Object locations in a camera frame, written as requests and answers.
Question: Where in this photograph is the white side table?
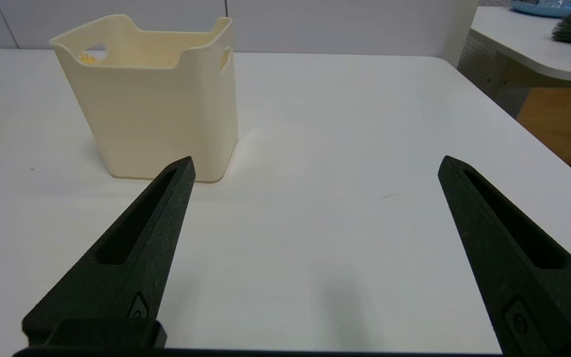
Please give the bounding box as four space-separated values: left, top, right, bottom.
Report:
457 6 571 119

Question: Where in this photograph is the cream plastic box with handles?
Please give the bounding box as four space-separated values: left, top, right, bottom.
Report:
49 14 239 183

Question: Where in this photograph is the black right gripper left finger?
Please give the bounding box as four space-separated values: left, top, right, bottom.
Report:
22 156 196 349

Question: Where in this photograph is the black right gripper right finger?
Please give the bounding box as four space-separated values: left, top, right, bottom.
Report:
438 155 571 357

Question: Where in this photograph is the blue plate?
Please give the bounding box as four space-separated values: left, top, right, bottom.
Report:
510 0 571 18

